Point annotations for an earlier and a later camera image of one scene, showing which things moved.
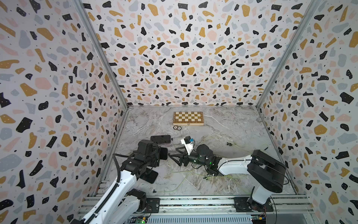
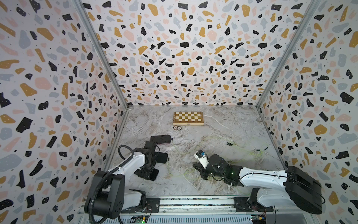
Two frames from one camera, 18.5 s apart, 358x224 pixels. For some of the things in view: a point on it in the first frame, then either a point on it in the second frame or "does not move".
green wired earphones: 205,177 to 184,153
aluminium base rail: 290,209 does not move
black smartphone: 161,139 does not move
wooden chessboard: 188,118 does not move
